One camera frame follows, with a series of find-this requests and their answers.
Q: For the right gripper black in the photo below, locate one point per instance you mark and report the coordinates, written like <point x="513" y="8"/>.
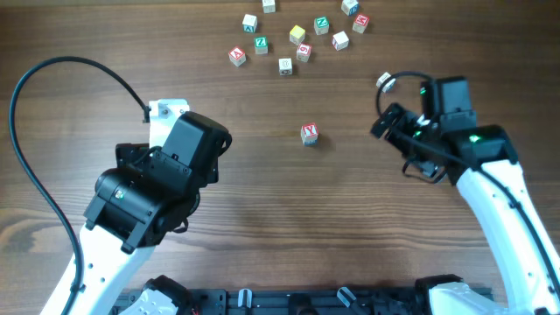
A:
<point x="389" y="121"/>

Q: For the red Y block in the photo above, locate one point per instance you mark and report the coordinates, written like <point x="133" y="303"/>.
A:
<point x="309" y="134"/>

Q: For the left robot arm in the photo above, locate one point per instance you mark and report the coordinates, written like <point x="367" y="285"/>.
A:
<point x="134" y="206"/>

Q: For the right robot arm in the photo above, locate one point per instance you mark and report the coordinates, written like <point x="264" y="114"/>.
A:
<point x="445" y="141"/>

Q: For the white block red side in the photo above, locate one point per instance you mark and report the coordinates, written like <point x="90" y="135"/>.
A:
<point x="340" y="41"/>

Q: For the red M block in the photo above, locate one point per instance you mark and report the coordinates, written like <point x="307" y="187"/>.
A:
<point x="360" y="23"/>

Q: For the red 9 block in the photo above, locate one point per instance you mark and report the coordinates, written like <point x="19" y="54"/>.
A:
<point x="304" y="52"/>

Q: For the blue sided block top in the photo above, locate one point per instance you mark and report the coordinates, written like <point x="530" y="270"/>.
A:
<point x="349" y="7"/>

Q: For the green N block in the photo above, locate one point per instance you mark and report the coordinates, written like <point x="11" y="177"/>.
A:
<point x="321" y="25"/>

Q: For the white block black drawing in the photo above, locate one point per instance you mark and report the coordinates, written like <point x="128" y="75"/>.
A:
<point x="285" y="66"/>

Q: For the yellow top block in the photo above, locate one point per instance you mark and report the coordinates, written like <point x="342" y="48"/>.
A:
<point x="297" y="35"/>

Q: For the green Z block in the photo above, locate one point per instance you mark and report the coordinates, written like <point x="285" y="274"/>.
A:
<point x="261" y="45"/>

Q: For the red A block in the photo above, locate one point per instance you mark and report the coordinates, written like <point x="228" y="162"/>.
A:
<point x="237" y="56"/>

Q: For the plain block top edge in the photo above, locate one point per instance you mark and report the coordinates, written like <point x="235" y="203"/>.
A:
<point x="269" y="6"/>

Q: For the teal sided white block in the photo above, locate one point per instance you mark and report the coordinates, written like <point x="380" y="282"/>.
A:
<point x="249" y="23"/>

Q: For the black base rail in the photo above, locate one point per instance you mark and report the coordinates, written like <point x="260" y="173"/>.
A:
<point x="398" y="300"/>

